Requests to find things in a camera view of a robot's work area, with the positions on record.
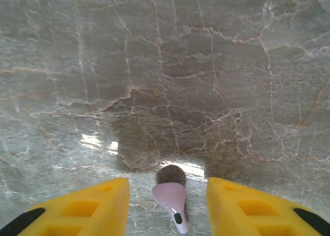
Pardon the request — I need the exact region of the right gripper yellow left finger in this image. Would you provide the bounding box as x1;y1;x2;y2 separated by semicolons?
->
0;178;130;236

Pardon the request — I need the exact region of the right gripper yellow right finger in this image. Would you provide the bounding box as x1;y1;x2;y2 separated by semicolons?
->
206;176;330;236

